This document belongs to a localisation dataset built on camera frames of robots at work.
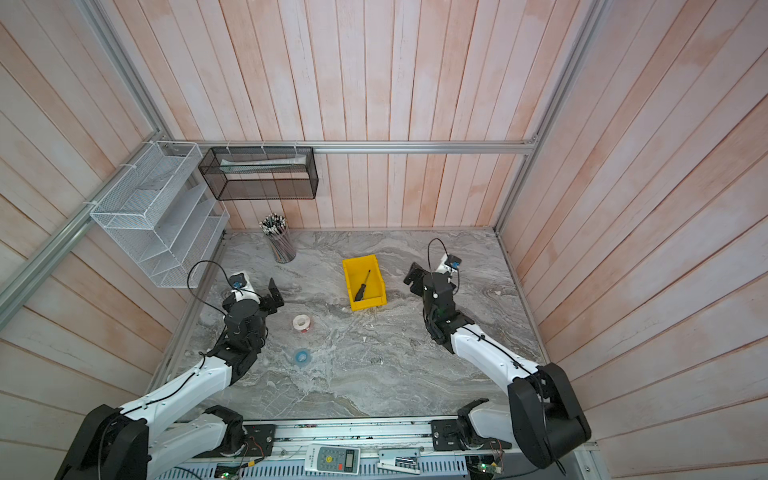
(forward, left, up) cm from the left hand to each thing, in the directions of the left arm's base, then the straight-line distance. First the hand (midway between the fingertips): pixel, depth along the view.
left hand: (261, 288), depth 83 cm
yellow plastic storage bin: (+18, -25, -16) cm, 35 cm away
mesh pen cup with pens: (+24, +1, +1) cm, 24 cm away
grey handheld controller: (-39, -22, -15) cm, 47 cm away
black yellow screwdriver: (+8, -27, -15) cm, 32 cm away
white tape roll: (-3, -9, -15) cm, 18 cm away
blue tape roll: (-14, -11, -16) cm, 24 cm away
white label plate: (-39, -39, -15) cm, 57 cm away
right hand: (+6, -47, +1) cm, 48 cm away
